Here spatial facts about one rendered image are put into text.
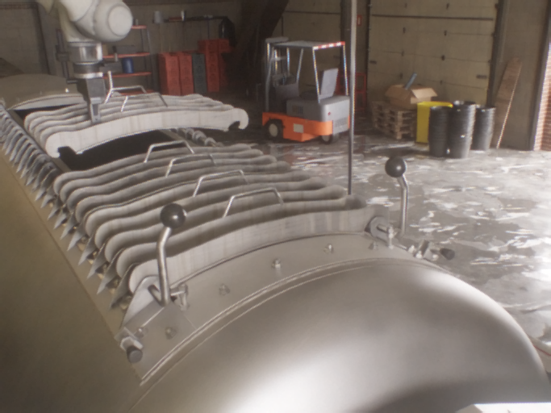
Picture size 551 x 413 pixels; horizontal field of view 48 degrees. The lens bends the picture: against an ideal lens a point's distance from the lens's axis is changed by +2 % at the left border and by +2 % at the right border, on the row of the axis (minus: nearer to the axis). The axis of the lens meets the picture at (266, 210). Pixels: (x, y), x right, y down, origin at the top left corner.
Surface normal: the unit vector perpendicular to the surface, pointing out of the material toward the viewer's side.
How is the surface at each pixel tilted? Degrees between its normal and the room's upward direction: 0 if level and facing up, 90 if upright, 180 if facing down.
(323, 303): 21
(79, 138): 90
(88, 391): 42
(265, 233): 90
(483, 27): 90
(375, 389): 67
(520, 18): 90
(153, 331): 28
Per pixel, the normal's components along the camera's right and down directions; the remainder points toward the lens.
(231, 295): -0.25, -0.85
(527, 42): -0.87, 0.20
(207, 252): 0.49, 0.29
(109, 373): -0.55, -0.62
